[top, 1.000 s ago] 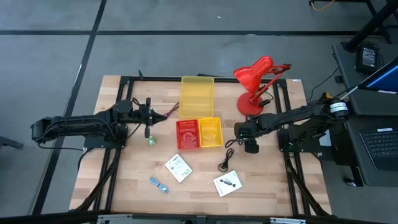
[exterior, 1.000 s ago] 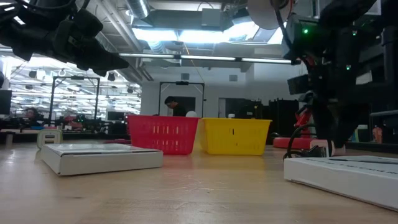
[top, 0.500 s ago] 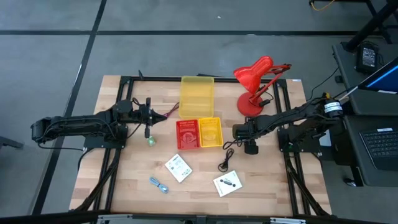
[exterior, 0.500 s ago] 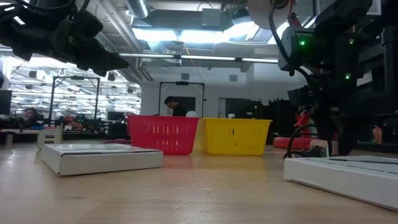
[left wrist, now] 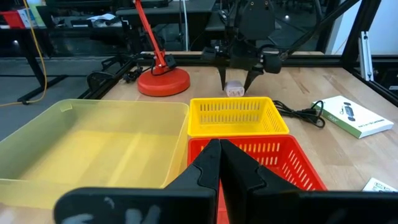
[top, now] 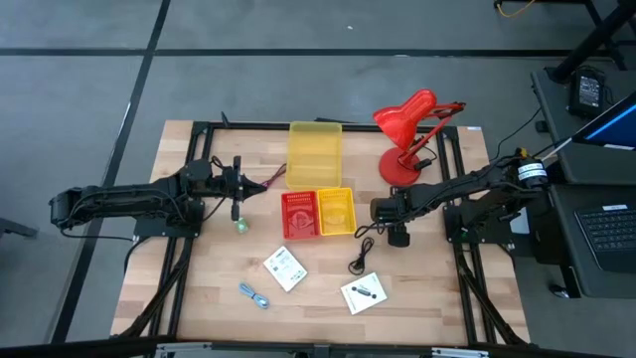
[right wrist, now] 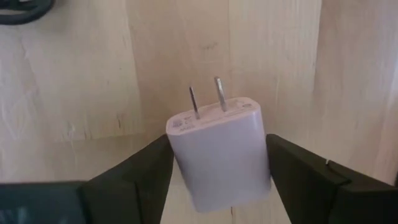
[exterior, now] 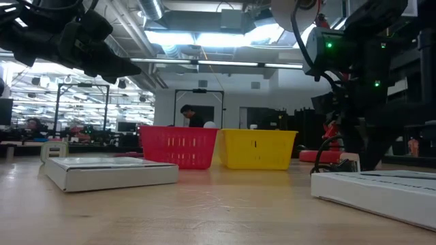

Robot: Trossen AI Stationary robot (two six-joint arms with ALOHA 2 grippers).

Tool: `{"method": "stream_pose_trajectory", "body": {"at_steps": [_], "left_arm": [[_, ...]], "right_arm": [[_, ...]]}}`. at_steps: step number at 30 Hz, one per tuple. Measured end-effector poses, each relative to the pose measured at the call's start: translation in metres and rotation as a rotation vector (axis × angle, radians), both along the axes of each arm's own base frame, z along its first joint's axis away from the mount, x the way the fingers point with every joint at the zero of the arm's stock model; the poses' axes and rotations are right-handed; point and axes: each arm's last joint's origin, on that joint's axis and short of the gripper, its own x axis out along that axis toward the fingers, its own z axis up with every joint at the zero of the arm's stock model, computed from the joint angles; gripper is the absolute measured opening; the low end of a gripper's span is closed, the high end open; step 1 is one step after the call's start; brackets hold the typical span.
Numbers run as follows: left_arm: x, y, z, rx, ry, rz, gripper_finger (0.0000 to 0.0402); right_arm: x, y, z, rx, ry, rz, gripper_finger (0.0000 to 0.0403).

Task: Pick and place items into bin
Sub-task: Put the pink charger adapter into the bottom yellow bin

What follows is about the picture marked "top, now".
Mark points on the black furniture leg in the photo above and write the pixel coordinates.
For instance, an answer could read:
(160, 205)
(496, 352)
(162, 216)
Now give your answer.
(15, 228)

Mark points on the white card reader box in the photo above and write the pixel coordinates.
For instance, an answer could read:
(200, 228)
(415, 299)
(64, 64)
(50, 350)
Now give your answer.
(370, 303)

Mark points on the small red plastic basket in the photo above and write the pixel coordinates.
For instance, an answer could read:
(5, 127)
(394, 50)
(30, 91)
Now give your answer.
(300, 219)

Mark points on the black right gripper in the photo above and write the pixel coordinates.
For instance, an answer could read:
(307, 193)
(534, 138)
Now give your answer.
(400, 206)

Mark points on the black laptop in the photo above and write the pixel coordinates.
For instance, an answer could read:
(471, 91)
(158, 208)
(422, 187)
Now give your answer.
(606, 229)

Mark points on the black side desk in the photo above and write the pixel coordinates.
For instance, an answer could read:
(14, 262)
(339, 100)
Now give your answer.
(581, 164)

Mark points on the large yellow translucent bin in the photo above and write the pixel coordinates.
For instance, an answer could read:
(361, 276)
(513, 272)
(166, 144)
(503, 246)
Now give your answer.
(313, 159)

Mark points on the black power adapter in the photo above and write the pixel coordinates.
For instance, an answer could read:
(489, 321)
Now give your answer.
(588, 92)

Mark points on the computer monitor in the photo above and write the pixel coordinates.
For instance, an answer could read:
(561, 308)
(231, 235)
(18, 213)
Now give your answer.
(613, 126)

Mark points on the white box with printed label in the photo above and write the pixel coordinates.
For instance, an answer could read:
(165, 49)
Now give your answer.
(284, 268)

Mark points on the black overhead beam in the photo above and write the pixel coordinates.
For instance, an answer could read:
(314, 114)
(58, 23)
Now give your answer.
(298, 348)

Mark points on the silver metal bracket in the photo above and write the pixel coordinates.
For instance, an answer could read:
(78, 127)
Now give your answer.
(459, 353)
(184, 349)

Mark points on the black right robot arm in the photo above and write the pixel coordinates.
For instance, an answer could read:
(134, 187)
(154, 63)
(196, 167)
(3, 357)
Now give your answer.
(462, 181)

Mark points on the small yellow plastic basket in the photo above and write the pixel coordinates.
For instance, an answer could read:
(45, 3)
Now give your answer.
(335, 214)

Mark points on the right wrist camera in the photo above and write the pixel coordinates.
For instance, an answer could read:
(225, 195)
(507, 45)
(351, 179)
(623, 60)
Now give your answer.
(398, 237)

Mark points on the black stand leg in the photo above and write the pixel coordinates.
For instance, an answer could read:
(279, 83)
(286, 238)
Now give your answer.
(591, 40)

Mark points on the black metal table frame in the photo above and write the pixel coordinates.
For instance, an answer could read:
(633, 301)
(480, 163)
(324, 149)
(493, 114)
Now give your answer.
(248, 126)

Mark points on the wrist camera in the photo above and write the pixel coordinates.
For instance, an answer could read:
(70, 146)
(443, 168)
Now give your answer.
(199, 170)
(398, 237)

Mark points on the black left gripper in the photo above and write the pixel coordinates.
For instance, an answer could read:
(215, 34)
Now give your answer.
(237, 189)

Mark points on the small white charger plug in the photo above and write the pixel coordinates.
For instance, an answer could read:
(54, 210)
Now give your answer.
(242, 226)

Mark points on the red desk lamp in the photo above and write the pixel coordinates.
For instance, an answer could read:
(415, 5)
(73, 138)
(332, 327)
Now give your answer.
(397, 166)

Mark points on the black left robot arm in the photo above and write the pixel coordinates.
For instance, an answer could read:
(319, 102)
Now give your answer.
(124, 196)

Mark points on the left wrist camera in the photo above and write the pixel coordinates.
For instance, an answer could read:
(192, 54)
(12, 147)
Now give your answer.
(199, 170)

